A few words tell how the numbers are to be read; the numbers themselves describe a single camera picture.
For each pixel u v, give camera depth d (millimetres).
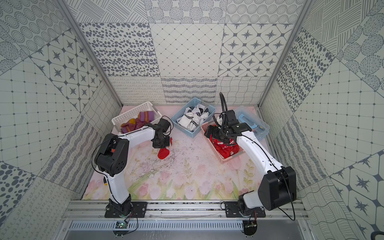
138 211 731
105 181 812
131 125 989
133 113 1104
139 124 1014
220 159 870
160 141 816
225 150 906
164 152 949
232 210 734
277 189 413
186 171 878
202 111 1113
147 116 1074
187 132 992
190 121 1018
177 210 753
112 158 510
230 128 592
